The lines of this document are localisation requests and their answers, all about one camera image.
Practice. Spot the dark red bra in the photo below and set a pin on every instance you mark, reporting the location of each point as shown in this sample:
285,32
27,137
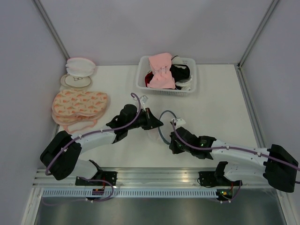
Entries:
148,78

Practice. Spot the white pink-edged flat bag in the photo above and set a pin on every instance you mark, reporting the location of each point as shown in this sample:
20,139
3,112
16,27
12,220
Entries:
80,126

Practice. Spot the white mesh laundry bag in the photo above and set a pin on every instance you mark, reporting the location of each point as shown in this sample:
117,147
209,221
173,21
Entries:
161,134

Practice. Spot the left aluminium frame post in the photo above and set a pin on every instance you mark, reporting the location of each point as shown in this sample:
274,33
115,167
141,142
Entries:
47,21

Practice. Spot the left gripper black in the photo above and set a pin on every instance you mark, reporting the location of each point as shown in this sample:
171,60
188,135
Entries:
151,121

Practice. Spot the aluminium rail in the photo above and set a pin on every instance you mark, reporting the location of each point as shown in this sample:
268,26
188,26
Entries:
133,178
254,120

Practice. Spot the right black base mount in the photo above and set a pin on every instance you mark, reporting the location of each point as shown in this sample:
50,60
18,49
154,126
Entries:
207,179

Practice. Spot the aluminium front rail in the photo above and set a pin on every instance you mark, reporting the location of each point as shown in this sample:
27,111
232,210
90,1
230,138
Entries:
133,178

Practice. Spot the black bra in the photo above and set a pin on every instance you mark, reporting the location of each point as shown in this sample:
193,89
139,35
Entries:
181,74

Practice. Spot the right side aluminium rail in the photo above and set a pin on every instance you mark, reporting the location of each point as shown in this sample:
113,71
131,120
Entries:
254,120

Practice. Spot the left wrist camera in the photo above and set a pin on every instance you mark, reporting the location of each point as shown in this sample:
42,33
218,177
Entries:
143,100

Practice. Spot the beige round laundry bag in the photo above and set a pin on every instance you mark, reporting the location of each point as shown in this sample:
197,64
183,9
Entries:
73,82

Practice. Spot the right aluminium frame post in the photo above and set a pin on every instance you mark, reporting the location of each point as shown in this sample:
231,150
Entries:
268,14

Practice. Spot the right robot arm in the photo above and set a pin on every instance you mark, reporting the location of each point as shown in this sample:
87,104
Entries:
273,166

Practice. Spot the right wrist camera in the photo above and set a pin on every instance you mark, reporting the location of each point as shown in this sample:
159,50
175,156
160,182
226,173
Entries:
178,122

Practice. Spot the pink bra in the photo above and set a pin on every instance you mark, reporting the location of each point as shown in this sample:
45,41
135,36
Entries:
160,65

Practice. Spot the white bra in basket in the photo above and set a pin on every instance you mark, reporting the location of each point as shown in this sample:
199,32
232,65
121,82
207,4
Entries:
177,60

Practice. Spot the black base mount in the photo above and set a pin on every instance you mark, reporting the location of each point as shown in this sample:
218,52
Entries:
207,179
109,176

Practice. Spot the white pink-trimmed laundry bags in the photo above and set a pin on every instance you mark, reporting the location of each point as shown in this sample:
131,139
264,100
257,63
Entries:
80,67

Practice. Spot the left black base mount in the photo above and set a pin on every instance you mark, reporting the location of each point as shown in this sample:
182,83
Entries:
109,176

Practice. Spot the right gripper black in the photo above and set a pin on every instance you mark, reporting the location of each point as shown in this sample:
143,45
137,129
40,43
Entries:
172,146

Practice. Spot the white slotted cable duct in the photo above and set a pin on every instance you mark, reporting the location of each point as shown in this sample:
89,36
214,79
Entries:
130,192

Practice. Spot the aluminium frame post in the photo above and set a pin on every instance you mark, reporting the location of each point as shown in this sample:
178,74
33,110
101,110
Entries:
268,14
47,21

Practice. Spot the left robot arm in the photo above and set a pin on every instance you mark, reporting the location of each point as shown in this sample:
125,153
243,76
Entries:
61,156

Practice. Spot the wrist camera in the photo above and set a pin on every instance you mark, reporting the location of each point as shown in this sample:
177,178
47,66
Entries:
143,100
178,122

